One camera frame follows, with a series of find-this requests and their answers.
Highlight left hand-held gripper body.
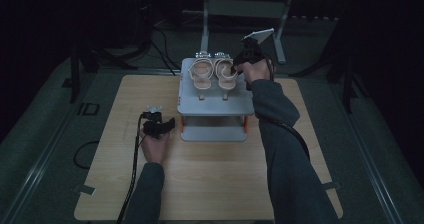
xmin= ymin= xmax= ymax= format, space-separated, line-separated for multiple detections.
xmin=141 ymin=105 xmax=168 ymax=140

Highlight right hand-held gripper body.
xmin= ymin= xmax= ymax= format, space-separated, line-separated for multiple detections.
xmin=237 ymin=27 xmax=276 ymax=66

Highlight white strappy jewelled sandal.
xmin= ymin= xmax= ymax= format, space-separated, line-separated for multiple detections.
xmin=187 ymin=51 xmax=214 ymax=101
xmin=213 ymin=51 xmax=240 ymax=101

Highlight white two-tier shoe rack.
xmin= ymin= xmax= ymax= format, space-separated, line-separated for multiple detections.
xmin=177 ymin=57 xmax=257 ymax=143

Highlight person's right hand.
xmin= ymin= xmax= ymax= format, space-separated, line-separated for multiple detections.
xmin=241 ymin=58 xmax=277 ymax=86

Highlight person's left hand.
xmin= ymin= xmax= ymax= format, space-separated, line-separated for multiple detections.
xmin=139 ymin=131 xmax=172 ymax=166

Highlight white metal stand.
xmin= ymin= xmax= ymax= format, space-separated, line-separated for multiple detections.
xmin=199 ymin=0 xmax=297 ymax=66

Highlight grey tape piece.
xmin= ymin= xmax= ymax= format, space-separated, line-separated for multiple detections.
xmin=322 ymin=181 xmax=343 ymax=191
xmin=78 ymin=184 xmax=97 ymax=197

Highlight black tripod stand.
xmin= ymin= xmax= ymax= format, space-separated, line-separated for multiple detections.
xmin=68 ymin=43 xmax=138 ymax=104

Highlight black metal stand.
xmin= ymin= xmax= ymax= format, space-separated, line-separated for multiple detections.
xmin=289 ymin=23 xmax=371 ymax=115

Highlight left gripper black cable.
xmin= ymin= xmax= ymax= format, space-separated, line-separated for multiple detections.
xmin=115 ymin=112 xmax=148 ymax=224

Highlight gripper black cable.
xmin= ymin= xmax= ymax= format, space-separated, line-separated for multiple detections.
xmin=115 ymin=112 xmax=148 ymax=224
xmin=256 ymin=59 xmax=312 ymax=162

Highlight black background cables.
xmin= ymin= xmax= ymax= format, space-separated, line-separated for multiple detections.
xmin=133 ymin=0 xmax=183 ymax=76

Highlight black floor cable loop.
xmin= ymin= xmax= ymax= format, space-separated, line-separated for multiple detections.
xmin=73 ymin=140 xmax=100 ymax=170

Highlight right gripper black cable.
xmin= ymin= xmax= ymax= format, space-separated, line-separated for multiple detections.
xmin=256 ymin=59 xmax=312 ymax=162

